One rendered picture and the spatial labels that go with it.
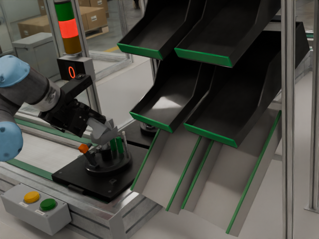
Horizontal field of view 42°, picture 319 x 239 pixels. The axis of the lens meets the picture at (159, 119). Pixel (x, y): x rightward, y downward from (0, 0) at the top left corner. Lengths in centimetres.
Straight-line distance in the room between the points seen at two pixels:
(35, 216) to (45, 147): 45
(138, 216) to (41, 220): 25
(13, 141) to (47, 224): 35
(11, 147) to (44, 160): 63
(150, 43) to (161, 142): 27
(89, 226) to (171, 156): 28
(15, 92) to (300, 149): 91
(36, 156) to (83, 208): 46
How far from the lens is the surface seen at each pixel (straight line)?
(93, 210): 108
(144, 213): 115
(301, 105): 175
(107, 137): 118
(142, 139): 134
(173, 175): 100
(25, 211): 119
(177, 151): 101
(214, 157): 96
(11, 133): 84
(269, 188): 125
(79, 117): 108
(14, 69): 94
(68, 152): 148
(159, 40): 87
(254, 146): 93
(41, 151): 153
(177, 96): 95
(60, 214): 114
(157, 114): 93
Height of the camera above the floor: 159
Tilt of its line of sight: 25 degrees down
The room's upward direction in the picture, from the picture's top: 8 degrees counter-clockwise
